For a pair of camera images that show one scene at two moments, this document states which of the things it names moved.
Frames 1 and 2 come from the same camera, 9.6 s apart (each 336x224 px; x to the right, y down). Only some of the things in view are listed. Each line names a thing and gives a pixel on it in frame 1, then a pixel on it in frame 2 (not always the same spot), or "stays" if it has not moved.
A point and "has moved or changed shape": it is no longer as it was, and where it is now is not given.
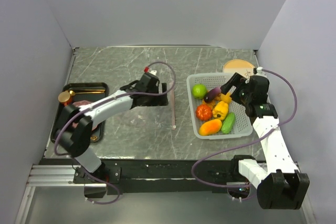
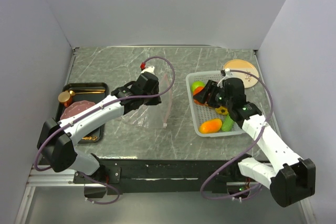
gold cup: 64,97 stays
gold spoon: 72,93 stays
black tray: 97,136 stays
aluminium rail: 47,176 stays
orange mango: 210,127 stays
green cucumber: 228,123 stays
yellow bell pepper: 220,110 has moved or changed shape
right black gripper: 237,81 to 210,87
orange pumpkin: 203,112 to 196,91
